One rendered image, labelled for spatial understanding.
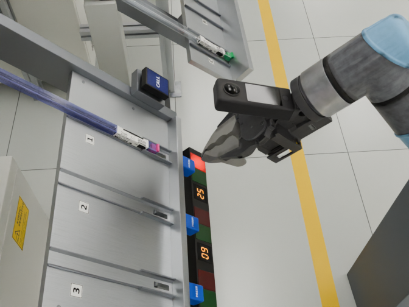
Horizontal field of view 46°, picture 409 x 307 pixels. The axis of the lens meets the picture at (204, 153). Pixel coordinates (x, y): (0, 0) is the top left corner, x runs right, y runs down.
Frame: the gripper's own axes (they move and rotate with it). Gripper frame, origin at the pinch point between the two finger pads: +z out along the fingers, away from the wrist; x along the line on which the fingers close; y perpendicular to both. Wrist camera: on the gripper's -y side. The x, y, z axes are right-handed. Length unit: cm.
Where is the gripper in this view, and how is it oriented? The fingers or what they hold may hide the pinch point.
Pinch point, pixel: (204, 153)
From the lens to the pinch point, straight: 78.2
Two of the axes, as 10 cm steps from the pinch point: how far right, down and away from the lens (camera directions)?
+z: -7.0, 4.5, 5.5
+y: 7.1, 3.7, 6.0
